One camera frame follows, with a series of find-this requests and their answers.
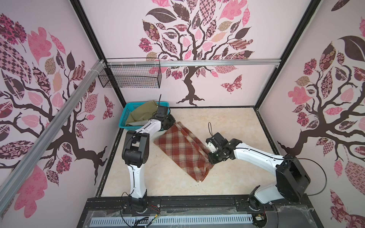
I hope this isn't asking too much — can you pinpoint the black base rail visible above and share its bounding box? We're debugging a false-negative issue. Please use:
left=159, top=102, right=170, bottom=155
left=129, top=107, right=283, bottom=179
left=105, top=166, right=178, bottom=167
left=78, top=194, right=322, bottom=228

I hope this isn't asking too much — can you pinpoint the aluminium rail left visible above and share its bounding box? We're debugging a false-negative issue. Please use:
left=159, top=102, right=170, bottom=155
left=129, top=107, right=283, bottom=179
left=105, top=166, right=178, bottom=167
left=1, top=59, right=105, bottom=213

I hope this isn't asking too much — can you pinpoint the aluminium rail back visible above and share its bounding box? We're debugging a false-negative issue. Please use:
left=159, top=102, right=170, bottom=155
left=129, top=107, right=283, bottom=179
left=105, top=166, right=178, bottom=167
left=108, top=59, right=281, bottom=67

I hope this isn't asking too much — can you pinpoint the white folded garment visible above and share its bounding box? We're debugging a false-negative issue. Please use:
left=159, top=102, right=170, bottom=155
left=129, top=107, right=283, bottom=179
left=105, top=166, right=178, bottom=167
left=126, top=120, right=148, bottom=126

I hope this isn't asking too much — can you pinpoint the teal plastic basket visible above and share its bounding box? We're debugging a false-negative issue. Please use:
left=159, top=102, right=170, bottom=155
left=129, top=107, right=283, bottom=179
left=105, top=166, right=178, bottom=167
left=119, top=101, right=170, bottom=135

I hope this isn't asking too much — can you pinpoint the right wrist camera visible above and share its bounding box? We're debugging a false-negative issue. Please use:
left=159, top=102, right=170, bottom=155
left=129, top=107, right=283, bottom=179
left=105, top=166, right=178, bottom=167
left=207, top=142, right=217, bottom=154

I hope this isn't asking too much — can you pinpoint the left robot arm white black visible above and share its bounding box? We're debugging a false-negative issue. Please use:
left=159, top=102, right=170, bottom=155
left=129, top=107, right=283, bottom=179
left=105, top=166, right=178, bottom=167
left=122, top=106, right=175, bottom=200

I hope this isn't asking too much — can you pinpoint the white slotted cable duct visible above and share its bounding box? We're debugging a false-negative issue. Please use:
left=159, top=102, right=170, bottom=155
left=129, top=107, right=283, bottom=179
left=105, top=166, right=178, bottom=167
left=89, top=214, right=253, bottom=228

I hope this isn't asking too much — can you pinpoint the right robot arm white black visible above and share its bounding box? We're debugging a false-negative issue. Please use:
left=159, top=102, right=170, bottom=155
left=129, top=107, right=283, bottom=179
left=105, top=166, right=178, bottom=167
left=206, top=133, right=310, bottom=211

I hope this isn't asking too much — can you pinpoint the red plaid skirt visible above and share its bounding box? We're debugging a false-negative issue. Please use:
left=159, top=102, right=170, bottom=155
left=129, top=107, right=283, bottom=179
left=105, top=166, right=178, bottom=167
left=154, top=122, right=213, bottom=182

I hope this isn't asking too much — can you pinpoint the black wire basket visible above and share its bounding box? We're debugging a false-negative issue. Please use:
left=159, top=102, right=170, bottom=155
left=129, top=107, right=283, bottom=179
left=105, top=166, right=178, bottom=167
left=98, top=57, right=162, bottom=88

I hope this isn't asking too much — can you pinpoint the olive green skirt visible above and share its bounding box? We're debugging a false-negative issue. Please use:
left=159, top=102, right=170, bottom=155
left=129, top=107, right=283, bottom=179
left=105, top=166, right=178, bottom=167
left=125, top=101, right=158, bottom=125

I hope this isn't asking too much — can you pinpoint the aluminium rail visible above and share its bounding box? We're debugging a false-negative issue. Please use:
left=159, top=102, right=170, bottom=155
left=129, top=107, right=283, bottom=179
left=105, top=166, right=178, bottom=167
left=1, top=59, right=105, bottom=213
left=108, top=59, right=281, bottom=67

